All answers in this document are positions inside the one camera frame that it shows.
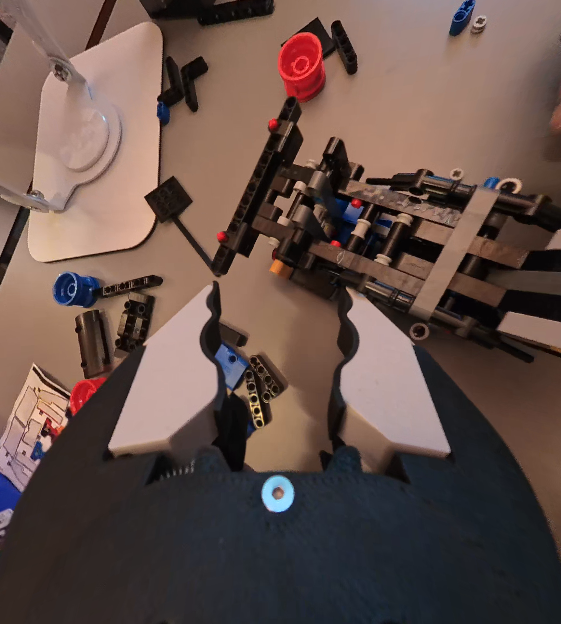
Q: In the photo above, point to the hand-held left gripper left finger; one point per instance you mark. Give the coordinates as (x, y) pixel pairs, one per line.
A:
(163, 390)

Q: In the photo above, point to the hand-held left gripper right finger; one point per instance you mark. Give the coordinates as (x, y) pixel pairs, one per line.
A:
(387, 390)

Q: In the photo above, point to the toy brick vehicle chassis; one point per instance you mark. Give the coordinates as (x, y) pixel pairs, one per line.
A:
(456, 234)

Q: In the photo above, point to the grey desk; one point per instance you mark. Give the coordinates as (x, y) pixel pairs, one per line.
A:
(456, 97)

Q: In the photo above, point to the blue panel brick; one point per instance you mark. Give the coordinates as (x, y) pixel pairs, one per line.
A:
(231, 365)

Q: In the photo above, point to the red wheel rim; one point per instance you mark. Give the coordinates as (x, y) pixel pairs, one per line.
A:
(302, 66)
(85, 392)

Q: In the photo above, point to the black cylinder brick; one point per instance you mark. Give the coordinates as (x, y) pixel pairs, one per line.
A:
(92, 341)

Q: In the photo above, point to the black short beam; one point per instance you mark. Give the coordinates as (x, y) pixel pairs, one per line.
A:
(234, 334)

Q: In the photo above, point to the black angled beam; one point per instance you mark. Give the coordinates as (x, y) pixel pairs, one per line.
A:
(256, 399)
(268, 375)

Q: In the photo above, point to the black holed beam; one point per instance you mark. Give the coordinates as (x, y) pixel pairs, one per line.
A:
(343, 46)
(131, 286)

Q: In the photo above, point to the blue connector brick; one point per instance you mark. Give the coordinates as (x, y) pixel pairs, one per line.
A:
(462, 17)

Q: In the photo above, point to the blue wheel rim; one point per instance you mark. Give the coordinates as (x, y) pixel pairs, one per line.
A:
(70, 288)

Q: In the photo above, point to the sticker sheet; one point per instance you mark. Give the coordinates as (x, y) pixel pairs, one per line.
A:
(22, 429)

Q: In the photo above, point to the black square plate brick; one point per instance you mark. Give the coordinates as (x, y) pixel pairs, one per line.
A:
(168, 200)

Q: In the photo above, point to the dark flat panel piece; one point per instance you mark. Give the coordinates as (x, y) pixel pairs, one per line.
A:
(317, 34)

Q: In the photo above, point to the small blue connector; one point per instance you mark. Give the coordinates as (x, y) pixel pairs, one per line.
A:
(163, 112)

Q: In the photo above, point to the white stand base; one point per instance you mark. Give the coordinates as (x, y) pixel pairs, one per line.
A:
(114, 97)

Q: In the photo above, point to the black bent beam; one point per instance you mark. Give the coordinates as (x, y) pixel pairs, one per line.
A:
(182, 87)

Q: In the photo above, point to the thick black beam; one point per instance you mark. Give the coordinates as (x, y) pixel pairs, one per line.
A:
(236, 12)

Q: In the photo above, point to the black frame brick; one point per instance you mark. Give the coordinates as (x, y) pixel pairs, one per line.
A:
(134, 321)

